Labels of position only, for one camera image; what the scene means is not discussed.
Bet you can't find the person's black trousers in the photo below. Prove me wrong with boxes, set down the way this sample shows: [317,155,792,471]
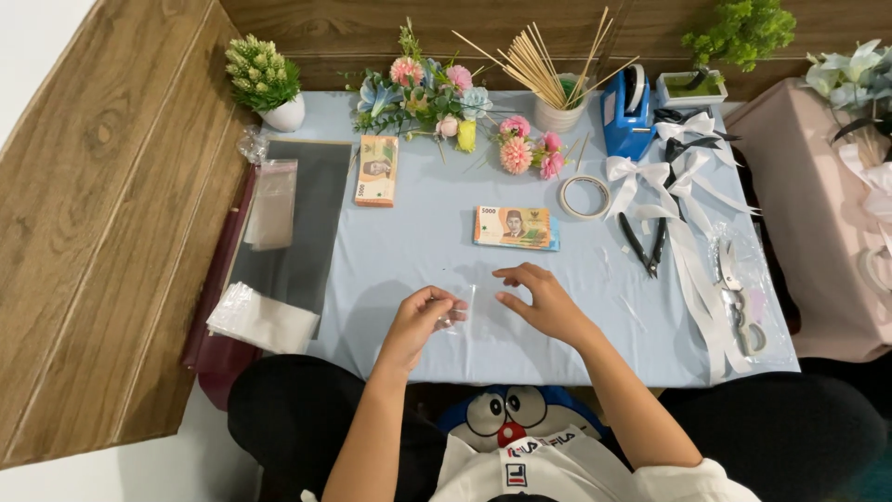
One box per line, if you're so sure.
[227,353,887,502]

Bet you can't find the roll of white tape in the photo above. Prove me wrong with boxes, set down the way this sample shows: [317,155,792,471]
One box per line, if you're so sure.
[559,174,611,221]

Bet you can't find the clear plastic bag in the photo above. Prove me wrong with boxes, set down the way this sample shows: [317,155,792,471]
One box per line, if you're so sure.
[707,222,795,367]

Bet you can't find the long white ribbon strip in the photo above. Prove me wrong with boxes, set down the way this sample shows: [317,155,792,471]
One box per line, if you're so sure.
[634,150,761,384]

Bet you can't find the white cup of wooden skewers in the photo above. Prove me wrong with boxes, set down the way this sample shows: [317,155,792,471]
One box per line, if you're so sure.
[533,73,590,134]

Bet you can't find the light blue tablecloth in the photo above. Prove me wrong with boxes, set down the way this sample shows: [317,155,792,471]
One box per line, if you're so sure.
[259,89,801,389]

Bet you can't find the black handled pliers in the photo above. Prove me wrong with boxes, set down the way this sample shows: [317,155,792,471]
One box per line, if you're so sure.
[618,211,668,280]

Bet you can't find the banknote stack with band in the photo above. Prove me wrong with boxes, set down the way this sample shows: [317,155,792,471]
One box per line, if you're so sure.
[473,205,560,252]

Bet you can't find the person's right hand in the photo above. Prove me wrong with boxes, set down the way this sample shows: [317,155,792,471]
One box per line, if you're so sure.
[492,262,595,348]

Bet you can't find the small potted green plant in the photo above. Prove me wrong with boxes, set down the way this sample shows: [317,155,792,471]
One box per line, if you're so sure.
[224,34,307,133]

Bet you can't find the black ribbon pieces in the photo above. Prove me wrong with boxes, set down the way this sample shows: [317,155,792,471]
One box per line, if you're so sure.
[654,106,743,189]

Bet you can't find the white satin ribbon bow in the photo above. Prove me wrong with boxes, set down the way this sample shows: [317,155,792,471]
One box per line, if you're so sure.
[655,112,740,168]
[605,155,673,220]

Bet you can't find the thick upright banknote stack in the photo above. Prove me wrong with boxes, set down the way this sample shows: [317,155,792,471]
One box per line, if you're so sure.
[354,134,400,209]

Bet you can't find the white handled scissors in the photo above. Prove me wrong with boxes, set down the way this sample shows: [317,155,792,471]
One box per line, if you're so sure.
[714,238,767,358]

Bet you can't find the blue tape dispenser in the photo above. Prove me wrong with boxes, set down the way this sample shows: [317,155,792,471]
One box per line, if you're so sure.
[600,64,657,163]

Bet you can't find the small clear plastic sleeve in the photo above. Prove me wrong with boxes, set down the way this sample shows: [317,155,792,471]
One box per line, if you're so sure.
[432,282,482,336]

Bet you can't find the blue cartoon cat cushion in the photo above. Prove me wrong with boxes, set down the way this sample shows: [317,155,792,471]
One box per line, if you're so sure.
[437,384,611,454]

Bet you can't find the pale blue flower bouquet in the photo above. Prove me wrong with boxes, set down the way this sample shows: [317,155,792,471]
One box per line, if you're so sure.
[801,38,892,147]

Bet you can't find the person's white shirt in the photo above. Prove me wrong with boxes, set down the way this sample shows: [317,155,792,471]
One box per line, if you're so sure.
[300,425,764,502]

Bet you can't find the crumpled clear plastic wrap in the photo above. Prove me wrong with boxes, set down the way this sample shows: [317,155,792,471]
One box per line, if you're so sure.
[236,125,271,165]

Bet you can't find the person's left hand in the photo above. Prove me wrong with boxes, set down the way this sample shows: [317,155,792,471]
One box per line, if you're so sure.
[377,285,469,375]

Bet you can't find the pink artificial flower cluster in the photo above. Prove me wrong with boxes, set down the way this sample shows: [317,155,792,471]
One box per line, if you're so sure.
[481,115,569,181]

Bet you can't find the clear plastic sleeve pack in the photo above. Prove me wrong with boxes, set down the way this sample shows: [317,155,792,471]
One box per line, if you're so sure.
[243,159,299,252]

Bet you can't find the maroon wrapping paper sheet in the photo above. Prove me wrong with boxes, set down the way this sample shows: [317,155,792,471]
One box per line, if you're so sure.
[181,164,262,412]

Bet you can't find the bunch of wooden skewers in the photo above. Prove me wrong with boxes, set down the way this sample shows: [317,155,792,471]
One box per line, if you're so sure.
[452,7,640,110]

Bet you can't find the pink cloth covered table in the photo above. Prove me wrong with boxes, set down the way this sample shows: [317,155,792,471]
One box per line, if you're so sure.
[723,77,892,363]

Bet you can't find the dark grey paper sheet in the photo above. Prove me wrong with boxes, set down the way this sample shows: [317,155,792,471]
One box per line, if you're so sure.
[226,137,354,340]

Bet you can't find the potted leafy green bonsai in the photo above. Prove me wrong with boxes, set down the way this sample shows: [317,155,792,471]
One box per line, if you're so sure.
[655,0,797,110]

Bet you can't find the pile of clear plastic sleeves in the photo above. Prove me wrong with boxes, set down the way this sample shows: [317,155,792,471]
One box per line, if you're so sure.
[205,281,321,355]

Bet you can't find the mixed artificial flower bouquet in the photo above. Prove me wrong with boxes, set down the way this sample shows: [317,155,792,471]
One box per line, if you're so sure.
[345,17,499,165]

